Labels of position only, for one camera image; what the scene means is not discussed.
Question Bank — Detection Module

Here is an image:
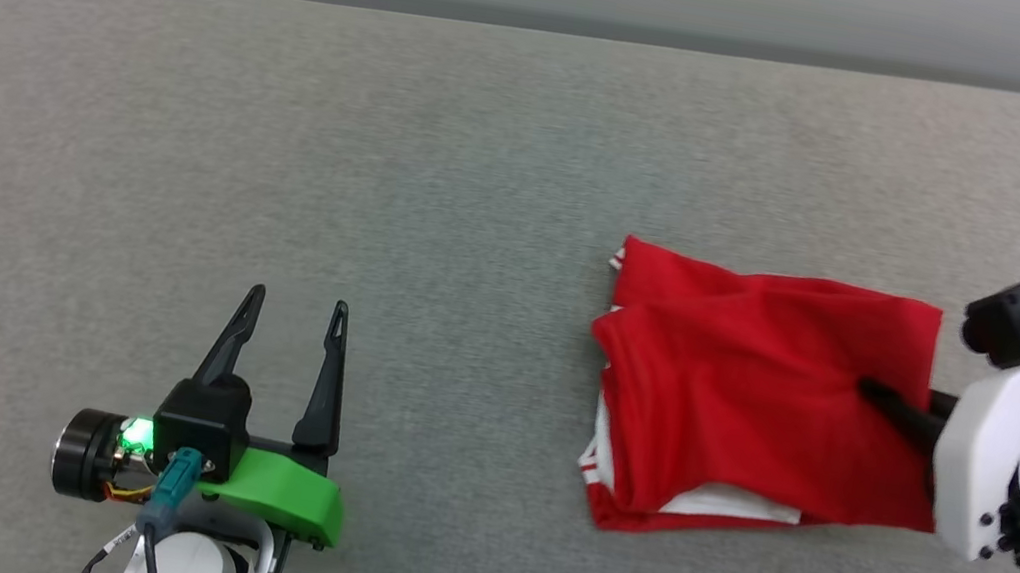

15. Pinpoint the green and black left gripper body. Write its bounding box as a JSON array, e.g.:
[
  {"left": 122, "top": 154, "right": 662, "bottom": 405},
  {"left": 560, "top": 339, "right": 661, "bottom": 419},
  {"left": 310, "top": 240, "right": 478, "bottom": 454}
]
[{"left": 34, "top": 403, "right": 355, "bottom": 573}]

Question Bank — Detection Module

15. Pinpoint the teal left cable connector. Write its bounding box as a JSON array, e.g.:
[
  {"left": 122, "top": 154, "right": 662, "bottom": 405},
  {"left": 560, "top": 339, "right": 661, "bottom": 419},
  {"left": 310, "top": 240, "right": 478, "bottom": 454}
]
[{"left": 134, "top": 442, "right": 205, "bottom": 543}]

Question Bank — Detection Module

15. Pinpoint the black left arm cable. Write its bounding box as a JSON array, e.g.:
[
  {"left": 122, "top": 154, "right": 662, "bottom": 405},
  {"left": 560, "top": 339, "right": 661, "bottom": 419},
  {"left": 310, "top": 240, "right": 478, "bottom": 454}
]
[{"left": 78, "top": 517, "right": 176, "bottom": 573}]

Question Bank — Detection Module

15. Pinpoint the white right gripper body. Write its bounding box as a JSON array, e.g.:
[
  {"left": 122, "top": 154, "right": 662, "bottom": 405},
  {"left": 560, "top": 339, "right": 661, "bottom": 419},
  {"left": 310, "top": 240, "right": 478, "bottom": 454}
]
[{"left": 918, "top": 322, "right": 1020, "bottom": 571}]

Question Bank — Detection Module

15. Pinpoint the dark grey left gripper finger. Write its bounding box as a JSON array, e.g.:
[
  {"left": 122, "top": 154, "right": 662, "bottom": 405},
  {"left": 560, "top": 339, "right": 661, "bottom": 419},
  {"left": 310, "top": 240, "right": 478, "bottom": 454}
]
[
  {"left": 190, "top": 276, "right": 269, "bottom": 396},
  {"left": 289, "top": 297, "right": 361, "bottom": 460}
]

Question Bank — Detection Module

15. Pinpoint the red and white jersey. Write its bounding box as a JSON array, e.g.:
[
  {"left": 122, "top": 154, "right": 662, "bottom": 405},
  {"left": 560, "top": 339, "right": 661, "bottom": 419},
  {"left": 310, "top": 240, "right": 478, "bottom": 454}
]
[{"left": 562, "top": 230, "right": 973, "bottom": 573}]

